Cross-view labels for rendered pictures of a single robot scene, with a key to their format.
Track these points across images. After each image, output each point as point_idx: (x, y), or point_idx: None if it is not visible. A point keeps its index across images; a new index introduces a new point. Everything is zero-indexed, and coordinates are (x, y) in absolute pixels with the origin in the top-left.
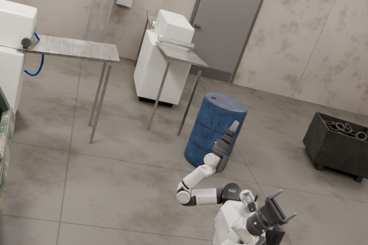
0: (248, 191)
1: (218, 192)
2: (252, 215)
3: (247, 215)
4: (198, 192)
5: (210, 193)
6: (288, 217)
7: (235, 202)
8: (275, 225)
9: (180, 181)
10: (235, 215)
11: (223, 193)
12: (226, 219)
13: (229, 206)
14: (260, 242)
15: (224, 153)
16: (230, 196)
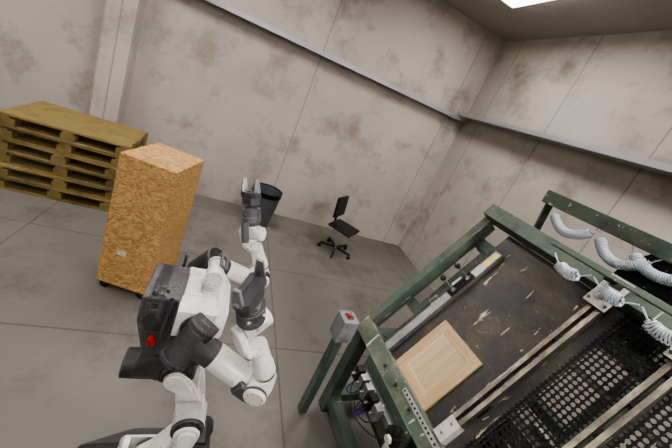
0: (215, 270)
1: (220, 341)
2: (259, 214)
3: None
4: (245, 360)
5: (230, 348)
6: (247, 184)
7: (211, 303)
8: (165, 271)
9: (274, 377)
10: (223, 286)
11: (217, 330)
12: (229, 295)
13: (223, 301)
14: (217, 248)
15: None
16: (209, 321)
